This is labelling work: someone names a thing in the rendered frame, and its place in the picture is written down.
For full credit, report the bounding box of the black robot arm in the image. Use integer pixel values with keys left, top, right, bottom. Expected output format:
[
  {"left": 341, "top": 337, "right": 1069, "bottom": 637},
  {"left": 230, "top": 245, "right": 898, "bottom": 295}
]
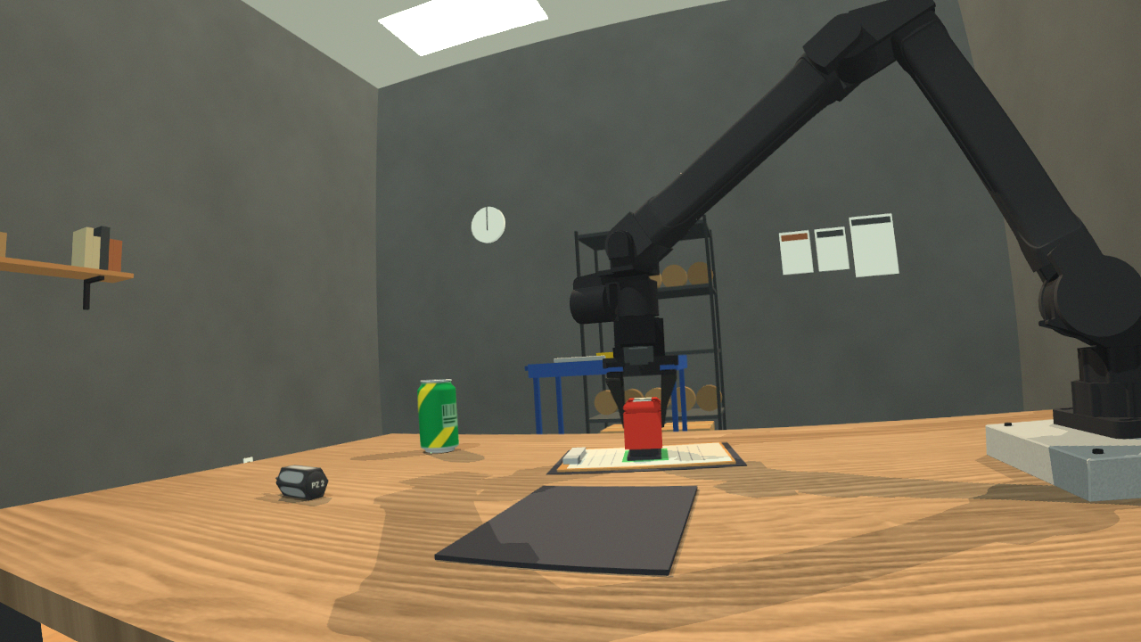
[{"left": 571, "top": 0, "right": 1141, "bottom": 439}]

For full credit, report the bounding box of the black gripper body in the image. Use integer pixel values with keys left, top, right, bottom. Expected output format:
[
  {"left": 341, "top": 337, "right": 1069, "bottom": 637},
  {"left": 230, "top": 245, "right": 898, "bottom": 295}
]
[{"left": 602, "top": 355, "right": 678, "bottom": 377}]

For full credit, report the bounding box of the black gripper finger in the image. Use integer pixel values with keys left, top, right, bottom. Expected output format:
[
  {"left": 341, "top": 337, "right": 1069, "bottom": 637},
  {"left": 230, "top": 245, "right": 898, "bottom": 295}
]
[
  {"left": 605, "top": 376, "right": 625, "bottom": 429},
  {"left": 661, "top": 374, "right": 677, "bottom": 428}
]

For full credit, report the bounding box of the green drink can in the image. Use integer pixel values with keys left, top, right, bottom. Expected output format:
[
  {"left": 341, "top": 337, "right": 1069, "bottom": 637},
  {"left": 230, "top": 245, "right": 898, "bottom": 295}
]
[{"left": 416, "top": 379, "right": 459, "bottom": 453}]

